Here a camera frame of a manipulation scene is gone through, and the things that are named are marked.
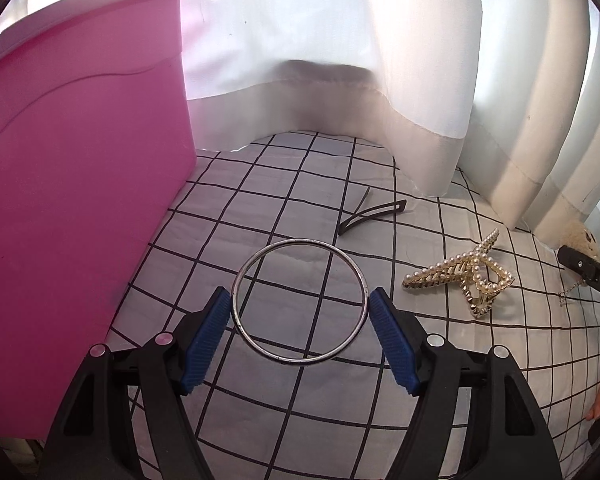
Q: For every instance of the white curtain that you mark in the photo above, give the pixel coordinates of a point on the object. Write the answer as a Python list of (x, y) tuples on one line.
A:
[(330, 35)]

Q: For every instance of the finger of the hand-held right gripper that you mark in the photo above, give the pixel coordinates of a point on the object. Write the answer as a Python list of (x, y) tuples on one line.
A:
[(592, 272)]

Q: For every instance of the pearl claw hair clip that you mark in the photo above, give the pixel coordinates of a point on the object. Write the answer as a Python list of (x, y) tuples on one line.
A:
[(447, 270)]

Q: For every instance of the beige fluffy hair clip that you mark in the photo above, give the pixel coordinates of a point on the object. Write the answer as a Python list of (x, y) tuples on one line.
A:
[(580, 235)]

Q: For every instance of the pink plastic bin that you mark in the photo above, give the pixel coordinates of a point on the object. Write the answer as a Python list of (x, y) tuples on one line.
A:
[(80, 185)]

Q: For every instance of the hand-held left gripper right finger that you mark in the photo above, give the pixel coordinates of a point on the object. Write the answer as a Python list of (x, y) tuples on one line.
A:
[(395, 345)]

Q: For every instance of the black checked white tablecloth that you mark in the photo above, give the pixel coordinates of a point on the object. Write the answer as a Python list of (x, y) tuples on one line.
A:
[(330, 175)]

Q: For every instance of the black snap hair clip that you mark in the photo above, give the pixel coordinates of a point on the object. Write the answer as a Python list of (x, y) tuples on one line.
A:
[(375, 213)]

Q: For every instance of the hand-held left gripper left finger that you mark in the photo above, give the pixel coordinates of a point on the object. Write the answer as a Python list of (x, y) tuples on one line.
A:
[(207, 340)]

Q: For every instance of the silver bangle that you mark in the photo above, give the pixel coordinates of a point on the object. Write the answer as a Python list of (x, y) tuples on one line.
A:
[(365, 292)]

